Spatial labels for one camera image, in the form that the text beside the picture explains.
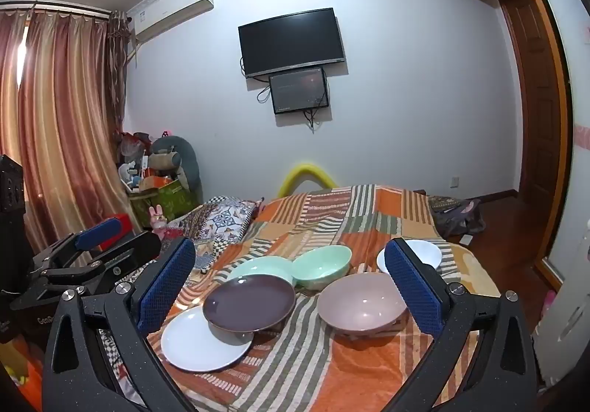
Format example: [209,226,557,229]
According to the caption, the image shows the white bowl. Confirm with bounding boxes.
[376,239,442,275]

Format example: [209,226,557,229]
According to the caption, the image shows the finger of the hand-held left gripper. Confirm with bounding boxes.
[41,231,162,298]
[30,217,124,275]

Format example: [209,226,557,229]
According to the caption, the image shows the pink bowl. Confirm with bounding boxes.
[316,272,409,332]

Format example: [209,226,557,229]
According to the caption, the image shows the black cable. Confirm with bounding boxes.
[302,108,323,132]
[240,56,273,105]

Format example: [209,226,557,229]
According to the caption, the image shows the white wardrobe door pink hearts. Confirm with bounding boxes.
[509,0,590,228]

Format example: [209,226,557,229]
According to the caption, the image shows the yellow foam tube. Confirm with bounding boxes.
[278,164,339,199]

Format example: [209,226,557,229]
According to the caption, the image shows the orange box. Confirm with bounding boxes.
[138,174,173,192]

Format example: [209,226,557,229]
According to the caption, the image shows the small wall monitor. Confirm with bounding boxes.
[268,66,330,115]

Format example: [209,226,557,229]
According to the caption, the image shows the red box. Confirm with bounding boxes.
[117,213,142,243]

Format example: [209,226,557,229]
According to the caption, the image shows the patterned pillow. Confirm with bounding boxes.
[99,195,259,380]

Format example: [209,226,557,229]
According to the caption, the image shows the pink bunny toy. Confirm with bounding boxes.
[148,204,169,233]

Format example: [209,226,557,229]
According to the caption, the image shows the brown patterned curtain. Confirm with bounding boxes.
[108,8,139,131]

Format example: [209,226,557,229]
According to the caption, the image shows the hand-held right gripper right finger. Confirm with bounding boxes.
[384,237,538,412]

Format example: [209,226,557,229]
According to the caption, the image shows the orange striped patchwork blanket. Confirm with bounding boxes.
[147,184,501,412]

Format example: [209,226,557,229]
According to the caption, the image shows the wooden door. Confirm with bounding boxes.
[500,0,561,265]

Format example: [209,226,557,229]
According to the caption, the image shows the wall television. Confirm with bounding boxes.
[238,7,347,79]

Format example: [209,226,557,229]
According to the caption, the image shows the white air conditioner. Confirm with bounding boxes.
[126,0,215,44]

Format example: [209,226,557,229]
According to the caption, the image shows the orange striped curtain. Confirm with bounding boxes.
[0,1,139,270]

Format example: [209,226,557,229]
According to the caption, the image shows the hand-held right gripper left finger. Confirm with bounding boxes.
[41,237,199,412]

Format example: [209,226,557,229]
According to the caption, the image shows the green bowl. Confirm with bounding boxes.
[292,245,353,290]

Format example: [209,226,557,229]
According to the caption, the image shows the dark backpack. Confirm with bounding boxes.
[428,195,486,238]

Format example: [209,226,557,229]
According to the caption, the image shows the green plate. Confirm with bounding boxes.
[227,255,296,287]

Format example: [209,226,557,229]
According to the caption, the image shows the dark purple plate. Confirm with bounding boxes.
[203,274,296,333]

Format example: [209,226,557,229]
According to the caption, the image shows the orange cloth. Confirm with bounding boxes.
[0,333,44,412]

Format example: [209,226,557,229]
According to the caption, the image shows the white plate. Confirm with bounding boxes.
[160,305,255,372]

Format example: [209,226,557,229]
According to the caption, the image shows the green cardboard box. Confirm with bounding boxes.
[129,179,201,228]

